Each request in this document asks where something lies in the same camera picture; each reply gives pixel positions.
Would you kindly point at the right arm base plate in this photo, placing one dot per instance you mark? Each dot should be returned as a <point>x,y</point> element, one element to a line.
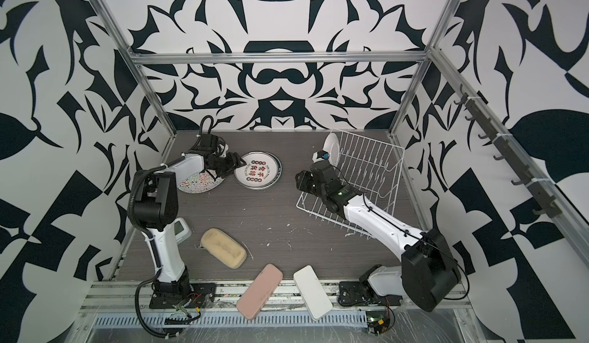
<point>361,294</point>

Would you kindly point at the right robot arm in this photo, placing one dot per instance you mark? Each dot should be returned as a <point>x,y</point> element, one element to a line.
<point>428,271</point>

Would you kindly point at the aluminium front mounting rail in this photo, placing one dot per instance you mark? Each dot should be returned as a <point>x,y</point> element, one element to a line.
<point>119,297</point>

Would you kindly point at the beige glasses case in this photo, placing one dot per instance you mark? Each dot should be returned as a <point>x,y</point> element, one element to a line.
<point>223,248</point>

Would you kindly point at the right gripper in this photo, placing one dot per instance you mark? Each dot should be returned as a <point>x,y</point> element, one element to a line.
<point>304,183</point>

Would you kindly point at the small circuit board with LED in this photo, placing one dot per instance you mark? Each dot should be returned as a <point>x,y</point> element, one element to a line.
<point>379,322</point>

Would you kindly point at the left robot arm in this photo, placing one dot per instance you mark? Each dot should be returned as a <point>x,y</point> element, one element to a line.
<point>153,206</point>

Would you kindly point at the white handheld digital device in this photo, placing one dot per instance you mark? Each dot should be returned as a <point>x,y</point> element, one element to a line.
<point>182,230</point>

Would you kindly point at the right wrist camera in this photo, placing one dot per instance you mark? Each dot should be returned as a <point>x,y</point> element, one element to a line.
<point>321,155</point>

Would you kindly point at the white glasses case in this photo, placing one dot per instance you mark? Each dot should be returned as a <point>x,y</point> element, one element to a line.
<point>312,292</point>

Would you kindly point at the white wire dish rack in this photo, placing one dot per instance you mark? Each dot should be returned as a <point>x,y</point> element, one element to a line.
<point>372,166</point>

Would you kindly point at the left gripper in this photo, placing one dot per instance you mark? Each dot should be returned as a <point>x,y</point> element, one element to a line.
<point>236,162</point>

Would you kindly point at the colourful squiggle pattern plate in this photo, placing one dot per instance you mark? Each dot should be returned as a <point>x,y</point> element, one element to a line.
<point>200,183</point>

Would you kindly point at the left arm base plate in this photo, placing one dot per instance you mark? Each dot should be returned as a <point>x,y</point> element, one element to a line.
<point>168,296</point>

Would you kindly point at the white plate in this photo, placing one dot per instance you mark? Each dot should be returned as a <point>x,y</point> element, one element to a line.
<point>261,170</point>
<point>332,149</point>

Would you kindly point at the pink glasses case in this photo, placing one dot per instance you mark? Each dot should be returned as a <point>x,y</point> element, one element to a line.
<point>258,293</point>

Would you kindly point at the white slotted cable duct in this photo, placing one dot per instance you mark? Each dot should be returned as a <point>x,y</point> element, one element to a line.
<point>353,319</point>

